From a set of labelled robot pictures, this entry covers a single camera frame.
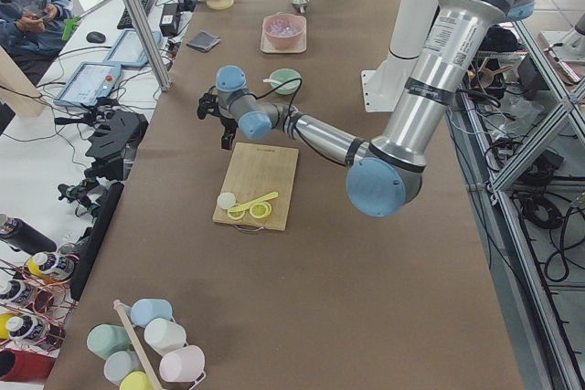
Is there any green cup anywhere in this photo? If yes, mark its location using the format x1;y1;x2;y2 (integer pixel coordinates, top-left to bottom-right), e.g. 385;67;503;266
86;324;131;360

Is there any white cup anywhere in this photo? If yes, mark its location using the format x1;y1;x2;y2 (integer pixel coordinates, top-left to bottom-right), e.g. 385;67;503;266
144;318;186;356

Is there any white steamed bun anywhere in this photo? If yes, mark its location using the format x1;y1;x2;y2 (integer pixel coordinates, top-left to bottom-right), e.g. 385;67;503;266
217;192;237;210

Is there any far teach pendant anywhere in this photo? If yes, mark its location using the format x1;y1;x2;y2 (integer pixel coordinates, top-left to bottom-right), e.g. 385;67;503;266
103;28;148;69

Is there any yellow sauce bottle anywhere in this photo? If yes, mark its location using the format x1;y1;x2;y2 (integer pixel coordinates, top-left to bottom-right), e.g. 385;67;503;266
27;252;76;281

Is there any teach pendant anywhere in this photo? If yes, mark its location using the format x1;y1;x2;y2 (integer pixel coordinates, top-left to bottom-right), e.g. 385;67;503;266
53;62;122;108
103;28;148;69

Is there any blue cup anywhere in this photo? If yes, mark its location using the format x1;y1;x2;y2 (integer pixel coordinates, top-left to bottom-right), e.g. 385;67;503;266
130;298;173;328

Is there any yellow plastic knife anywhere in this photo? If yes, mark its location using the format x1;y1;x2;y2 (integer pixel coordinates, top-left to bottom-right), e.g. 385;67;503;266
227;191;279;213

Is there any black computer mouse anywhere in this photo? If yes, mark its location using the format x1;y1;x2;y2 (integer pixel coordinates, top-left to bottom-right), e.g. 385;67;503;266
86;31;107;44

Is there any wooden cutting board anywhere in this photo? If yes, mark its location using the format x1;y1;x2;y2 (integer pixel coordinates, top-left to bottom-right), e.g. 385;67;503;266
212;142;299;231

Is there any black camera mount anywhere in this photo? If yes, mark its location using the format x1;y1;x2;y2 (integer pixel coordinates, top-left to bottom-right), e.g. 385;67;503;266
84;110;148;181

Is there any green ceramic bowl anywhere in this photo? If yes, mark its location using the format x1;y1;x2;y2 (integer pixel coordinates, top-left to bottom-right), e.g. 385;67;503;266
264;69;302;95

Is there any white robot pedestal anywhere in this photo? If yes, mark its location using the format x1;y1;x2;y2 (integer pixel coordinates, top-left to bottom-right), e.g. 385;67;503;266
361;0;438;112

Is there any black keyboard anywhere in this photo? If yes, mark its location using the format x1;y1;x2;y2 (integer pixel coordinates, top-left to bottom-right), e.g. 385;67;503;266
116;0;159;30

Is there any grey folded cloth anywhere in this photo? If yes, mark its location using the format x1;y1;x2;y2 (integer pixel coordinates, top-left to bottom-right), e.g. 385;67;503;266
186;31;221;53

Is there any lower lemon slice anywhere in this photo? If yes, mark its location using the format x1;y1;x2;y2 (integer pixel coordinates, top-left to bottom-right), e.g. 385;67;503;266
249;201;272;219

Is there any near teach pendant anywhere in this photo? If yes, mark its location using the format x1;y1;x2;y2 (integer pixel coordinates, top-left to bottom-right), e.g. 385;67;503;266
53;62;122;108

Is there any seated person in blue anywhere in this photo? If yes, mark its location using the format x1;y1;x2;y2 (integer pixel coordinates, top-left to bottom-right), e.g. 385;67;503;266
1;0;72;84

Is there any pink cup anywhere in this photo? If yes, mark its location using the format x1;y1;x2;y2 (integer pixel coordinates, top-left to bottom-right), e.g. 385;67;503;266
159;345;206;383

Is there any cream serving tray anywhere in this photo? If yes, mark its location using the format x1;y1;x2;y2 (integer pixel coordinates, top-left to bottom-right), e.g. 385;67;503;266
260;26;307;54

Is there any yellow cup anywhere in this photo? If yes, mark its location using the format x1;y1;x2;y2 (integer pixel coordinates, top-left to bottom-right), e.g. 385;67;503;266
119;371;153;390

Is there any lemon slice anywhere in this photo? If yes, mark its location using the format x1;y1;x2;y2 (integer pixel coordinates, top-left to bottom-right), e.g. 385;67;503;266
227;210;247;220
249;201;272;219

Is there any pink ice bucket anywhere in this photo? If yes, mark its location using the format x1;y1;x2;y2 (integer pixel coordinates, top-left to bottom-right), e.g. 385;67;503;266
262;14;306;50

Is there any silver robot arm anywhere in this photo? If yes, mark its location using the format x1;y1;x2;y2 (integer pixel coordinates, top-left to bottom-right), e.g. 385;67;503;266
197;0;535;217

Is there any white ceramic spoon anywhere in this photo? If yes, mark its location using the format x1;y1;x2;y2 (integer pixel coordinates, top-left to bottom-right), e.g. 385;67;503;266
262;79;288;89

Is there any grey cup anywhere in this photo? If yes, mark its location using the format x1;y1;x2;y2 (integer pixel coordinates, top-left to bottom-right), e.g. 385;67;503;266
103;351;143;385

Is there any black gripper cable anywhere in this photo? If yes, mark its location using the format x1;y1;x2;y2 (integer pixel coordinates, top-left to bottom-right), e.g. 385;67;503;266
250;78;305;111

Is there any upper lemon slice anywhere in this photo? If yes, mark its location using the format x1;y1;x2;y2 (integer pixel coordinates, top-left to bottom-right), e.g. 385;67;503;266
227;210;247;220

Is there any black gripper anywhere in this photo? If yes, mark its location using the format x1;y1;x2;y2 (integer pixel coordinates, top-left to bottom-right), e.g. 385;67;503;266
197;92;238;151

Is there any metal ice scoop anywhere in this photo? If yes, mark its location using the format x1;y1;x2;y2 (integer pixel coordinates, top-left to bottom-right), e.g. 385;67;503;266
291;0;310;15

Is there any black water bottle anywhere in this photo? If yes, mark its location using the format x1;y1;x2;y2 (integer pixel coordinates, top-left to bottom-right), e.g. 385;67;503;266
1;214;57;255

